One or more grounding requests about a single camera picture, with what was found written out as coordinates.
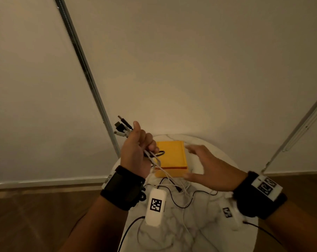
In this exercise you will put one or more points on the person's left hand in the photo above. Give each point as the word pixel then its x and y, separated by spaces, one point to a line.
pixel 134 154

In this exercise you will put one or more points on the person's right hand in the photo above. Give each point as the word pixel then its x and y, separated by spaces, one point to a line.
pixel 219 175

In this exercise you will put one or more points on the yellow box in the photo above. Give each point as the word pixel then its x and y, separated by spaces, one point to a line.
pixel 174 154

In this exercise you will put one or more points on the person's left forearm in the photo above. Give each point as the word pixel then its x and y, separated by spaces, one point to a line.
pixel 95 228

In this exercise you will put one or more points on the person's right forearm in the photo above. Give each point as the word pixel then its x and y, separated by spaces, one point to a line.
pixel 297 230

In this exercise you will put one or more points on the black left wristband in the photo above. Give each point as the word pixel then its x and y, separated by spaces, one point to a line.
pixel 121 188

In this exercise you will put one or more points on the black wristband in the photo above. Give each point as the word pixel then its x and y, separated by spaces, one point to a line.
pixel 121 188
pixel 253 202

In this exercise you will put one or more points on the black right wristband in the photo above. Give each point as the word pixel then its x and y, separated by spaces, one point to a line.
pixel 253 202

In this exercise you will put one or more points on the white marble table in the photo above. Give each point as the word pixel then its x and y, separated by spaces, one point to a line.
pixel 213 233

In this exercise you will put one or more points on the white baseboard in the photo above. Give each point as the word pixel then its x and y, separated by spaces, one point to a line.
pixel 43 182

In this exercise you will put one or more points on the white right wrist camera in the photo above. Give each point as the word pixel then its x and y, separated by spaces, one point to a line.
pixel 232 215

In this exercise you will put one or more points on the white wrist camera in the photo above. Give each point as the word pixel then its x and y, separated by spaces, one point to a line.
pixel 232 215
pixel 156 207

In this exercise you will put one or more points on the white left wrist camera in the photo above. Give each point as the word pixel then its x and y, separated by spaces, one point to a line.
pixel 156 207

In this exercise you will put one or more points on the slotted metal wall rail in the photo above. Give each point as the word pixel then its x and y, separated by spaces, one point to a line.
pixel 297 131
pixel 82 62

